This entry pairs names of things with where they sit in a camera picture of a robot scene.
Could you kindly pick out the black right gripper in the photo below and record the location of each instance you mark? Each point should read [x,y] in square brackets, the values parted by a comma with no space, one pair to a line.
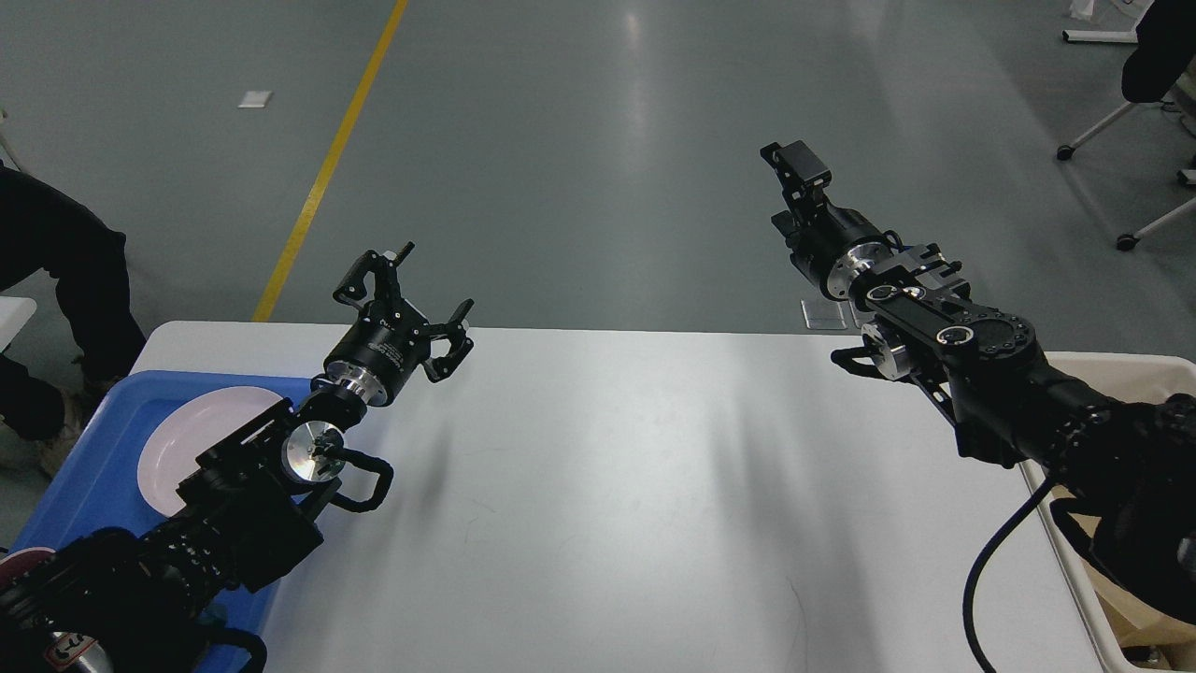
[840,244]

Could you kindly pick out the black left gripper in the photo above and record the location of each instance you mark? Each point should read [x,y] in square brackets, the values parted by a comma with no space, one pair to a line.
[374,359]

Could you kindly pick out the pink plastic plate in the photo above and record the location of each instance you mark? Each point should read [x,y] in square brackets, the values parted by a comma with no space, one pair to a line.
[169,454]

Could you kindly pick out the brown paper bag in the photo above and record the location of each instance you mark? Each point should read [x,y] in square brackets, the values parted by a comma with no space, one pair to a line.
[1124,629]

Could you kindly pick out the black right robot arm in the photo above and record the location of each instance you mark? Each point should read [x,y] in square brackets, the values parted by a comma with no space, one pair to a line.
[1127,466]

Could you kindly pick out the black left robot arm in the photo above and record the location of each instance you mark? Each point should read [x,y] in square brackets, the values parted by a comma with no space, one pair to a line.
[318,451]

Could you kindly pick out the clear floor plate left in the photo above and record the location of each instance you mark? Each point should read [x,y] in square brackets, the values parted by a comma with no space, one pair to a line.
[823,315]

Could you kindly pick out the clear floor plate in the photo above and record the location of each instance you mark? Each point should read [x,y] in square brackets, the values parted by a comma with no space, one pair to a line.
[859,316]
[823,315]

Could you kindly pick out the clear floor plate right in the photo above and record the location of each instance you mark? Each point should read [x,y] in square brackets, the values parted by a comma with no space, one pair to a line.
[859,316]

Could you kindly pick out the blue plastic tray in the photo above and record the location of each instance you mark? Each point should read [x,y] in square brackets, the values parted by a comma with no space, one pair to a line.
[103,449]

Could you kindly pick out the beige plastic bin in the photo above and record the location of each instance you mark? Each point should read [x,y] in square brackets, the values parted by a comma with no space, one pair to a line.
[1130,378]

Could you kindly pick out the person in black trousers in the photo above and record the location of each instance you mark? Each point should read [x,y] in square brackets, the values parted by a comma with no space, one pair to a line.
[44,230]

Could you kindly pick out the pink mug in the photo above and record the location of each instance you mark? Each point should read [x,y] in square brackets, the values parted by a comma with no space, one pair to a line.
[17,564]

